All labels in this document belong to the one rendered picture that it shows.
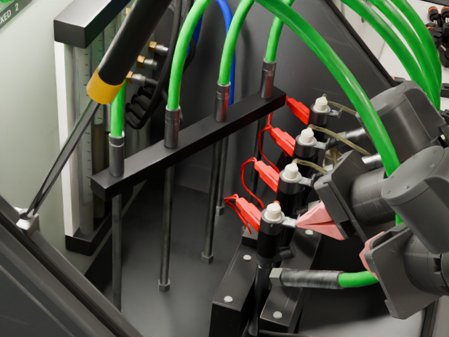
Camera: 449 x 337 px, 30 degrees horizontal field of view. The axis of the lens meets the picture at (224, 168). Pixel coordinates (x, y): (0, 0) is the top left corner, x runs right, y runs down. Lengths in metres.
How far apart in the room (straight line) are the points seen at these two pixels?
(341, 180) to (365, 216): 0.04
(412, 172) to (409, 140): 0.20
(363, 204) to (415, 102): 0.13
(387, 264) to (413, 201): 0.12
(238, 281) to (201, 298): 0.19
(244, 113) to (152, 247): 0.30
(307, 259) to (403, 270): 0.41
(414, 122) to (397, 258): 0.17
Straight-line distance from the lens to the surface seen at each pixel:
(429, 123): 0.84
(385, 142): 0.73
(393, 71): 1.53
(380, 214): 0.89
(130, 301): 1.25
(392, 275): 0.72
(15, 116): 0.93
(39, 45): 0.95
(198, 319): 1.23
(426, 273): 0.69
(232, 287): 1.07
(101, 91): 0.53
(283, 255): 1.02
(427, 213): 0.61
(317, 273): 0.86
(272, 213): 0.98
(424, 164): 0.63
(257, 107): 1.16
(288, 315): 1.05
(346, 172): 0.90
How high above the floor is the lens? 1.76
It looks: 39 degrees down
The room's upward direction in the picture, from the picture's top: 6 degrees clockwise
